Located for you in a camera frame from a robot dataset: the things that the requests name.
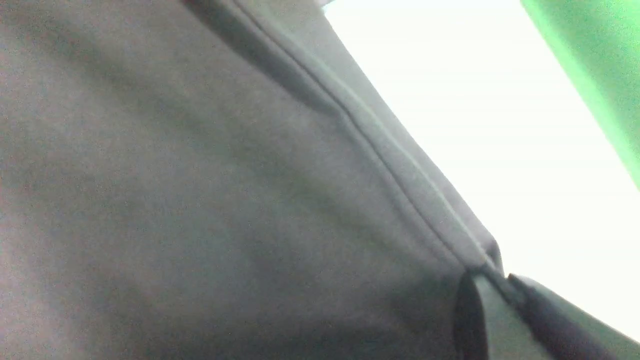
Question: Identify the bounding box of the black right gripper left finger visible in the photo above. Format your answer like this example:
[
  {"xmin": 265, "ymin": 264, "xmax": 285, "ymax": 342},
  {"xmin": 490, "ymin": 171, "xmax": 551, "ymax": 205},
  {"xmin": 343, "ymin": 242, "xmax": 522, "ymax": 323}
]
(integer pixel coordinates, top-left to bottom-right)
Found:
[{"xmin": 452, "ymin": 269, "xmax": 554, "ymax": 360}]

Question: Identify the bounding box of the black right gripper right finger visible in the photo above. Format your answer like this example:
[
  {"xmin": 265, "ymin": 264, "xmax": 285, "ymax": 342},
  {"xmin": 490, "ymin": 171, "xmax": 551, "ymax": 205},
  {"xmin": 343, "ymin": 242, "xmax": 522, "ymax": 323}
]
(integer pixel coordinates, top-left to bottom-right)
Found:
[{"xmin": 507, "ymin": 273, "xmax": 640, "ymax": 360}]

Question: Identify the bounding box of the dark gray long-sleeve shirt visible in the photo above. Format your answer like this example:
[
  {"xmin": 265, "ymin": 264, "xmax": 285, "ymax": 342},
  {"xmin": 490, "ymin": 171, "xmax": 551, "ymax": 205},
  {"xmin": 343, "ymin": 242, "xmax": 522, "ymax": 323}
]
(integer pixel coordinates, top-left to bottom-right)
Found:
[{"xmin": 1, "ymin": 0, "xmax": 499, "ymax": 360}]

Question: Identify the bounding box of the green backdrop cloth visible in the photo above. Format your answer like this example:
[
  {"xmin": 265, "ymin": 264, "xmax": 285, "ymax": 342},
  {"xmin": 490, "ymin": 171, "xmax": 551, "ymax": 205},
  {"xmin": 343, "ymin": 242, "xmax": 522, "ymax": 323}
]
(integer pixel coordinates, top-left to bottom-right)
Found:
[{"xmin": 522, "ymin": 0, "xmax": 640, "ymax": 186}]

